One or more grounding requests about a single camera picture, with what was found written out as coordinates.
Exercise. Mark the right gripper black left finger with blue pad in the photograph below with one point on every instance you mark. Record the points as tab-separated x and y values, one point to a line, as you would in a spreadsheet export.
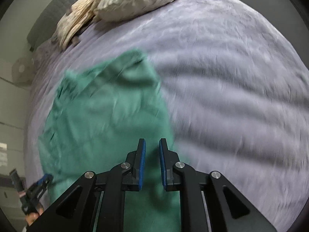
95	202

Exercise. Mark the grey quilted headboard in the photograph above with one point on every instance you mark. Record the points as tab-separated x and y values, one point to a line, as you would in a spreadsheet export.
45	26

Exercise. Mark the beige wrinkled pillow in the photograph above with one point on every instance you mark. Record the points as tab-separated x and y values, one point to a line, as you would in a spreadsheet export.
75	18

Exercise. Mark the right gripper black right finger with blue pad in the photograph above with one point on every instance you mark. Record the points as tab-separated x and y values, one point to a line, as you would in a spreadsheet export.
208	201

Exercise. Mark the green garment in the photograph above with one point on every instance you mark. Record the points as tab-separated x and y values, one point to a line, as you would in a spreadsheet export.
98	116

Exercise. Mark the person's left hand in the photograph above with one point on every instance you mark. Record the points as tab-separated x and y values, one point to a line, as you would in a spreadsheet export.
31	218

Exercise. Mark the white wardrobe with red decals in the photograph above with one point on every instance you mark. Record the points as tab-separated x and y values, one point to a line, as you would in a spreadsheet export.
14	102

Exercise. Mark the white electric fan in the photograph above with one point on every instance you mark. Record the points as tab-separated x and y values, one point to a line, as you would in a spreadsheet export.
23	72

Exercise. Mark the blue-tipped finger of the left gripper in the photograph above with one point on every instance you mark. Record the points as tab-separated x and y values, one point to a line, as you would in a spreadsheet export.
45	180

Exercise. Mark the lavender plush bed blanket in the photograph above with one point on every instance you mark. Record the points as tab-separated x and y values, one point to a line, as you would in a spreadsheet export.
235	88

